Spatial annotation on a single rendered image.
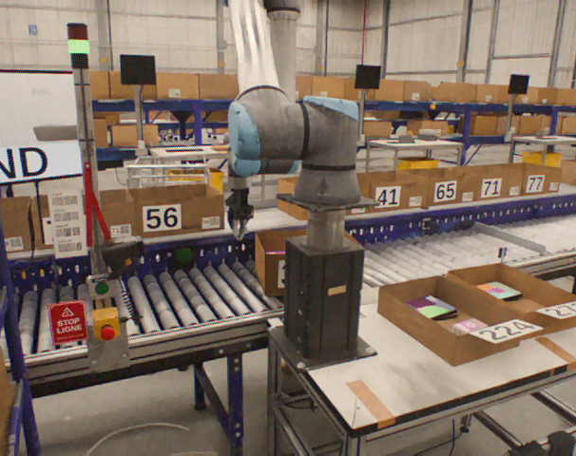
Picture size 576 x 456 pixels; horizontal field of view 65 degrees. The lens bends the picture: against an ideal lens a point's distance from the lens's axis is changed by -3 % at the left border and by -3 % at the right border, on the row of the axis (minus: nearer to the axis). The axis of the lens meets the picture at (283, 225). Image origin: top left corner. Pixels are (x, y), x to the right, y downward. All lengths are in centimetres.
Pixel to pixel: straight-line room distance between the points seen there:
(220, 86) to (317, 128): 561
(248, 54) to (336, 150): 38
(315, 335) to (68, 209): 77
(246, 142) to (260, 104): 11
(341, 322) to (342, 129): 55
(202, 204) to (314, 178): 92
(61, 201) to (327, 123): 74
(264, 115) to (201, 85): 554
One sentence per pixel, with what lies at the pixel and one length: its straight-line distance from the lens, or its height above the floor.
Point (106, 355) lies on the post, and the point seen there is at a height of 72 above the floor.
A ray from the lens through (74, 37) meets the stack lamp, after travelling 135.
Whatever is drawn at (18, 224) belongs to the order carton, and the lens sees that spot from 202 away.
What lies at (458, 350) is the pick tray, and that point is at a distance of 144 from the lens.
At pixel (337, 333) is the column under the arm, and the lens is 139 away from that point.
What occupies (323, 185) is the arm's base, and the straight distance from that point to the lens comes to 123.
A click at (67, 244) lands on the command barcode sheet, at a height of 108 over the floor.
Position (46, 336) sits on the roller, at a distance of 166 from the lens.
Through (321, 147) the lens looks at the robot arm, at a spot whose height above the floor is 136.
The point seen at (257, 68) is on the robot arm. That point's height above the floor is 156.
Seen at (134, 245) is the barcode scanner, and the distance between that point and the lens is 136.
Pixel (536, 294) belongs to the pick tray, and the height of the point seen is 79.
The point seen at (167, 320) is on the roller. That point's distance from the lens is 164.
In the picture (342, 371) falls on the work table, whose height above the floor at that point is 75.
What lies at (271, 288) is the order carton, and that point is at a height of 78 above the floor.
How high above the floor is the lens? 150
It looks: 16 degrees down
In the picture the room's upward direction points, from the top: 1 degrees clockwise
